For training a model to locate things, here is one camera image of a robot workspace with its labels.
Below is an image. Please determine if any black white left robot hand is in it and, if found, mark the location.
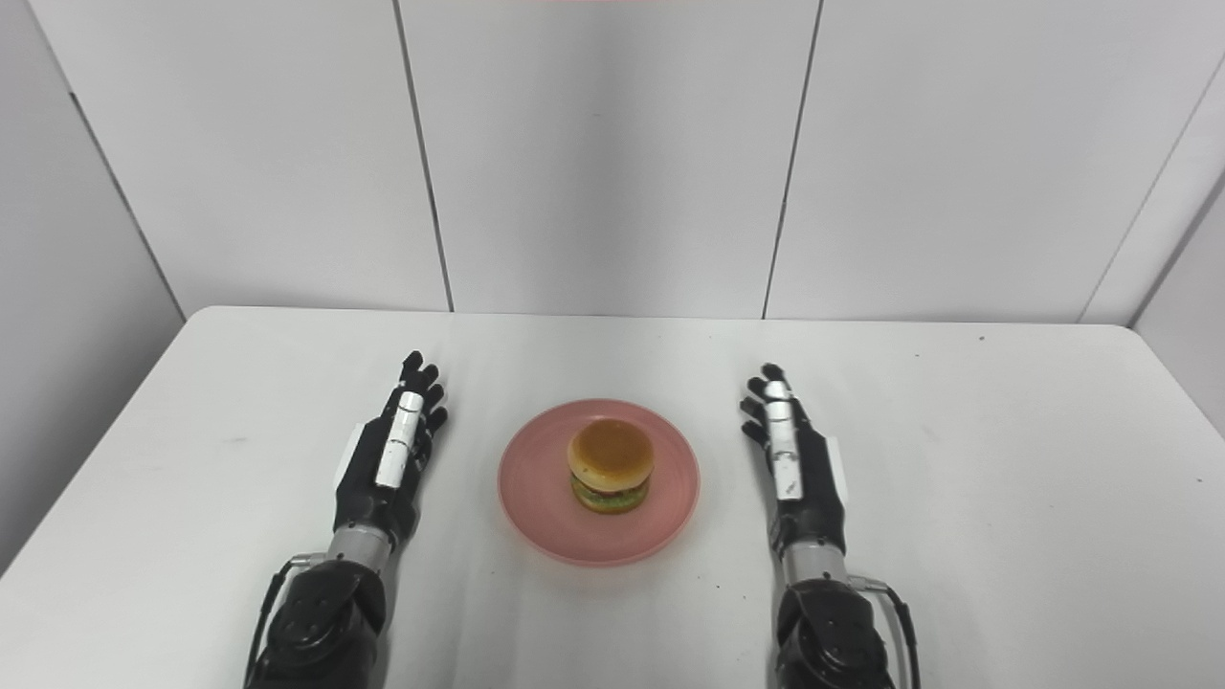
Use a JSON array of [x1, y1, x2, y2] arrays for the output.
[[333, 350, 450, 551]]

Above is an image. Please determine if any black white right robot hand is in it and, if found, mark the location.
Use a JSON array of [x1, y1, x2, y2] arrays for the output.
[[739, 363, 849, 558]]

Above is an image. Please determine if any pink round plate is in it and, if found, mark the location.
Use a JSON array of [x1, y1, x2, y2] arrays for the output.
[[498, 399, 702, 567]]

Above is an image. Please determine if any toy hamburger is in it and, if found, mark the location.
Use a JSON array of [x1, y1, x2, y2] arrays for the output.
[[567, 418, 657, 515]]

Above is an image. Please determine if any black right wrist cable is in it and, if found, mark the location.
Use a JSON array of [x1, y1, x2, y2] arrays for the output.
[[847, 577, 922, 689]]

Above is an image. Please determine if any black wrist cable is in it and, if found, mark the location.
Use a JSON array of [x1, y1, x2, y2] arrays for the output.
[[847, 577, 922, 689], [244, 553, 326, 689]]

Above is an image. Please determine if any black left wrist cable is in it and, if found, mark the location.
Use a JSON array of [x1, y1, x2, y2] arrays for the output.
[[244, 553, 326, 689]]

